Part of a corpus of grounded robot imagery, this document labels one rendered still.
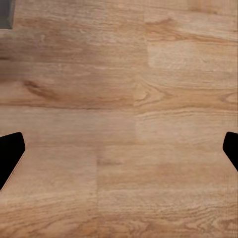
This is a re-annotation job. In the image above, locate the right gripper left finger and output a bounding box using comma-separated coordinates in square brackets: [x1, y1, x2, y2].
[0, 132, 25, 190]

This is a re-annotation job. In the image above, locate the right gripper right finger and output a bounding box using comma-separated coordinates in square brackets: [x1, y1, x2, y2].
[223, 131, 238, 171]

